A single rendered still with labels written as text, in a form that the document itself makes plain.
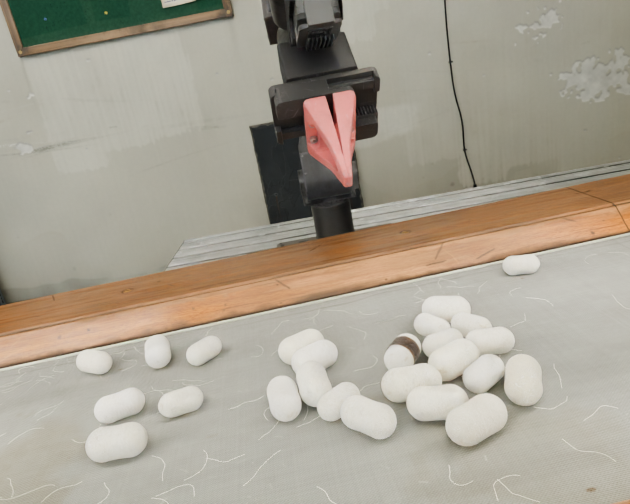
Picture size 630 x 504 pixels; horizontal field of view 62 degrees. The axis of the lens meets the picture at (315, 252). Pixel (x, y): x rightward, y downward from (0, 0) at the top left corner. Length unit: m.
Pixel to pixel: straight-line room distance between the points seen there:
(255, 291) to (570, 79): 2.30
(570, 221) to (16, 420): 0.53
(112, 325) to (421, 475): 0.34
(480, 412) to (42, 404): 0.33
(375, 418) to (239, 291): 0.24
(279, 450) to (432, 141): 2.23
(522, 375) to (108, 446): 0.25
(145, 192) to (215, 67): 0.65
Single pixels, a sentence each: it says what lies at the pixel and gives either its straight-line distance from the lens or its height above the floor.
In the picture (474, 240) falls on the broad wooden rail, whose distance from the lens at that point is 0.54.
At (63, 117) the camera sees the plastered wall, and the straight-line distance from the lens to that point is 2.62.
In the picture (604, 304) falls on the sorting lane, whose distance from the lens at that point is 0.46.
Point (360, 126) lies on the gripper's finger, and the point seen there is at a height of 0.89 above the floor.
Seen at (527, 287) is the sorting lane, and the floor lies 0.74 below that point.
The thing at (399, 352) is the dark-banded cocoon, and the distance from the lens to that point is 0.37.
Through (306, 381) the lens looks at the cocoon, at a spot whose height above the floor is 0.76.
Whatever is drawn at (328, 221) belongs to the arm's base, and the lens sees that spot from 0.81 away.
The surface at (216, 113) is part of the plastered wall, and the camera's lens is 2.43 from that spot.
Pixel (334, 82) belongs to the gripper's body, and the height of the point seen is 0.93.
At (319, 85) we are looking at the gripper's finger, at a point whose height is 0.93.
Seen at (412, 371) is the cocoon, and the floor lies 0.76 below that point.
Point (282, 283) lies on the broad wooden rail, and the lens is 0.51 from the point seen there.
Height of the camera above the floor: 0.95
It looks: 19 degrees down
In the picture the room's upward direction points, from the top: 11 degrees counter-clockwise
